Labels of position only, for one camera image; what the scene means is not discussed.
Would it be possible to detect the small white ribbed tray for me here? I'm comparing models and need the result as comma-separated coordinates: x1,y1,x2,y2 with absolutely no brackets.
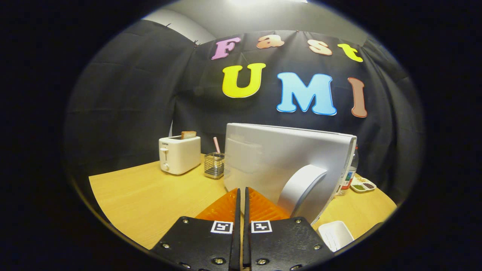
318,221,354,252

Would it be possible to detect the white divided dish of beans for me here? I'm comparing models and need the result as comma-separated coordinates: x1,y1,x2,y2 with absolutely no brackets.
349,176,376,193

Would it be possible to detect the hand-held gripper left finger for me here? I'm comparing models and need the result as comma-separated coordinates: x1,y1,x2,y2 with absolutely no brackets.
151,187,242,271

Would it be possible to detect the wire mesh holder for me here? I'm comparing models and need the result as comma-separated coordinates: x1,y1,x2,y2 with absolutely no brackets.
204,152,225,179

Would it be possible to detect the white toaster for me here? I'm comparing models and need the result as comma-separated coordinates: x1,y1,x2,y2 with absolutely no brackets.
159,135,201,175

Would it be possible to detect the black backdrop cloth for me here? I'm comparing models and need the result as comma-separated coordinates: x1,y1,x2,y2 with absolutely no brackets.
64,19,424,204

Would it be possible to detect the clear plastic water bottle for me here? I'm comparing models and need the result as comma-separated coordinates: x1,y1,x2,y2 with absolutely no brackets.
337,146,359,196

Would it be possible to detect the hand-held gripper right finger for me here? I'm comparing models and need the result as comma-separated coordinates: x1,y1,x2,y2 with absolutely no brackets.
243,187,335,271

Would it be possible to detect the white microwave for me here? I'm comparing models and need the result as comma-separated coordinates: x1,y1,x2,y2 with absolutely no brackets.
223,123,357,225

